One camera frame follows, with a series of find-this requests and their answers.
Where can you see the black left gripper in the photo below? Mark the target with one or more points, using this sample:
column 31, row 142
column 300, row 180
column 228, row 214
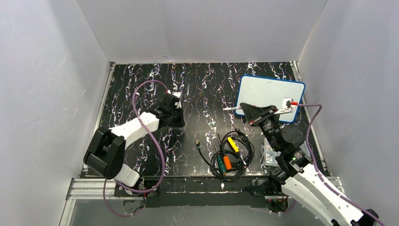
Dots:
column 176, row 113

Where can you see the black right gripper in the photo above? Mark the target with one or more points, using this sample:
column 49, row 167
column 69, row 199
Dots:
column 261, row 115

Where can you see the blue framed whiteboard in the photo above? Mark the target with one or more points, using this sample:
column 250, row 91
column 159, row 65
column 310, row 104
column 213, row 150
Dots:
column 263, row 91

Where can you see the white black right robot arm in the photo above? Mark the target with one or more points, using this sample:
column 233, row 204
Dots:
column 298, row 175

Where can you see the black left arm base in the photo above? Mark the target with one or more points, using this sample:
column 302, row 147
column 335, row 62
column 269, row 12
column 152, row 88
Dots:
column 141, row 189

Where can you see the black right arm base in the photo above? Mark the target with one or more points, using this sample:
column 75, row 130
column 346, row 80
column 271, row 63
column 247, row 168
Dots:
column 276, row 201

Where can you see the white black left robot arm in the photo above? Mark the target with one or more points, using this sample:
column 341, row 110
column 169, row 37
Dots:
column 105, row 153

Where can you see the clear plastic screw box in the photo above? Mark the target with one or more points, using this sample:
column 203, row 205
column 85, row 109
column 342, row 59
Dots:
column 269, row 156

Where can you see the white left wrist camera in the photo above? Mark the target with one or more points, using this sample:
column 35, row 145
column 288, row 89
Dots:
column 174, row 99

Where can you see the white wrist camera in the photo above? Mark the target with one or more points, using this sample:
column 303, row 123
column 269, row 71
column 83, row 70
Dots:
column 174, row 99
column 288, row 106

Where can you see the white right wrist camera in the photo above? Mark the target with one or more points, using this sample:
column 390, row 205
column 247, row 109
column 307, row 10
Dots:
column 288, row 106

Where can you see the yellow handled screwdriver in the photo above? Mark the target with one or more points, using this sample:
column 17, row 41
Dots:
column 235, row 149

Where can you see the green handled screwdriver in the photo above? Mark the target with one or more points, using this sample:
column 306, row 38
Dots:
column 219, row 157

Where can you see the orange handled screwdriver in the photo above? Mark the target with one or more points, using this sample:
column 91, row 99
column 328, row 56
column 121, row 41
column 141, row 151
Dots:
column 226, row 161

